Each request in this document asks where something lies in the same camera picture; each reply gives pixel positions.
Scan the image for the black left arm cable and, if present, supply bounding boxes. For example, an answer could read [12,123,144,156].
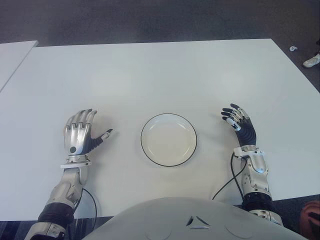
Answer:
[74,187,98,226]

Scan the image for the white sneaker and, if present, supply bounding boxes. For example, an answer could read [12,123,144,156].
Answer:
[302,52,320,68]

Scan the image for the person's bare hand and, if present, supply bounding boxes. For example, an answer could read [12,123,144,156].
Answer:
[299,199,320,235]

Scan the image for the white plate with black rim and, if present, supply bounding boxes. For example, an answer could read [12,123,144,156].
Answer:
[140,113,198,167]

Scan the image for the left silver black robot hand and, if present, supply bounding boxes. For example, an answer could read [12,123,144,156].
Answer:
[63,108,114,157]

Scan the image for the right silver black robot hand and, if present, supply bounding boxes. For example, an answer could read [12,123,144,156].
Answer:
[220,102,257,147]

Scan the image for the neighbouring white table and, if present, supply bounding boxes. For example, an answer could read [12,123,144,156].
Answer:
[0,40,38,92]

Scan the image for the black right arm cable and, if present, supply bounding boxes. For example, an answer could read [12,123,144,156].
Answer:
[211,152,248,201]

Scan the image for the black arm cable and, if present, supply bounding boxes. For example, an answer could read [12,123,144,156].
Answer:
[211,152,248,201]
[74,187,98,226]

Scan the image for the grey white robot torso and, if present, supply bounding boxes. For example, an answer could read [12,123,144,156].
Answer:
[82,196,305,240]

